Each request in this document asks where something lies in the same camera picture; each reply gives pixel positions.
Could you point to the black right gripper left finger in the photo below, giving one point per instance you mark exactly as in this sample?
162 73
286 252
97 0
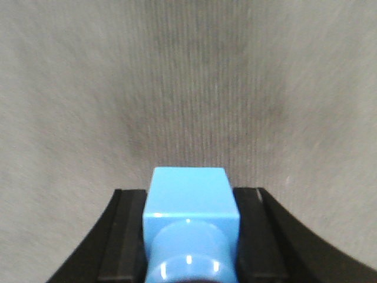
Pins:
113 250

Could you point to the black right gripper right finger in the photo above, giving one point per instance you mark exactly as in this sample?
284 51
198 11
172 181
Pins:
275 247

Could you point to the light blue toy block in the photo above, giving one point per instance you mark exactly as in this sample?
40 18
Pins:
191 226

